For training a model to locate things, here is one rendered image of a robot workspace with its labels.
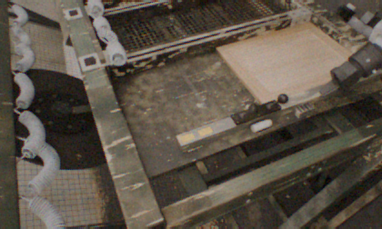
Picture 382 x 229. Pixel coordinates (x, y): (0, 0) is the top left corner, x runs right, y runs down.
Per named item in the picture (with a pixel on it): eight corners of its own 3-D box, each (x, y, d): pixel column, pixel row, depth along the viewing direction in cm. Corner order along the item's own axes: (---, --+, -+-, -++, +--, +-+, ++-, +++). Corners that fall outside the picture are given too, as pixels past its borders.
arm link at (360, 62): (346, 84, 91) (380, 59, 89) (325, 64, 97) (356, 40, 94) (348, 100, 101) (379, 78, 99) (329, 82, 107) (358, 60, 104)
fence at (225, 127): (379, 79, 132) (383, 72, 129) (181, 152, 108) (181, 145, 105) (370, 73, 135) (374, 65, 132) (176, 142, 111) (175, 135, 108)
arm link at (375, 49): (385, 68, 90) (418, 44, 88) (359, 44, 94) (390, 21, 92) (378, 80, 100) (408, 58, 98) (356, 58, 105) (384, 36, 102)
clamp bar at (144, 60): (310, 26, 161) (325, -18, 143) (89, 89, 131) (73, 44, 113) (298, 17, 167) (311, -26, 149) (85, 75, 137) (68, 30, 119)
